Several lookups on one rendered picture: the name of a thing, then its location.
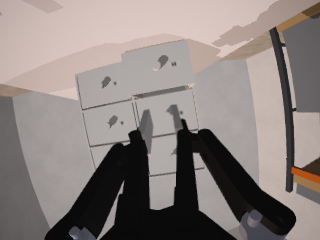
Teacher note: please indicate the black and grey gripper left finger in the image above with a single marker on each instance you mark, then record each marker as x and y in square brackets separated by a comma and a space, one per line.
[91, 209]

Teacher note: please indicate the grey drawer front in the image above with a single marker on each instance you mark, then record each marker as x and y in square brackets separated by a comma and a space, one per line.
[98, 155]
[112, 88]
[122, 121]
[163, 123]
[141, 75]
[160, 162]

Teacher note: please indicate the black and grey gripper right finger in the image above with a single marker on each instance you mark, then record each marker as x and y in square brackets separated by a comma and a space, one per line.
[261, 216]

